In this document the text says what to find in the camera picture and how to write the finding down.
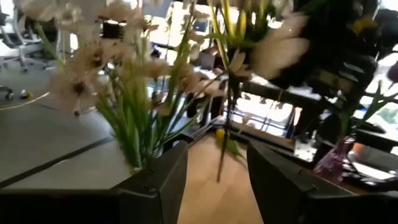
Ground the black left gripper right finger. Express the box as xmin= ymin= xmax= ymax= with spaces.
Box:
xmin=247 ymin=141 xmax=317 ymax=224

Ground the yellow floor cable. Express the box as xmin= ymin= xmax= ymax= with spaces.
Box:
xmin=0 ymin=91 xmax=50 ymax=111

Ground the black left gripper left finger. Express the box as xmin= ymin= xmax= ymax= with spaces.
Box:
xmin=114 ymin=141 xmax=189 ymax=224

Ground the purple glass vase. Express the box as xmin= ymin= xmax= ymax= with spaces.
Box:
xmin=313 ymin=136 xmax=357 ymax=184

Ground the white office chair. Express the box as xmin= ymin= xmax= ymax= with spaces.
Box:
xmin=0 ymin=7 xmax=47 ymax=73

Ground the white daisy spray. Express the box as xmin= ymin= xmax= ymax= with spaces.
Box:
xmin=206 ymin=0 xmax=310 ymax=183

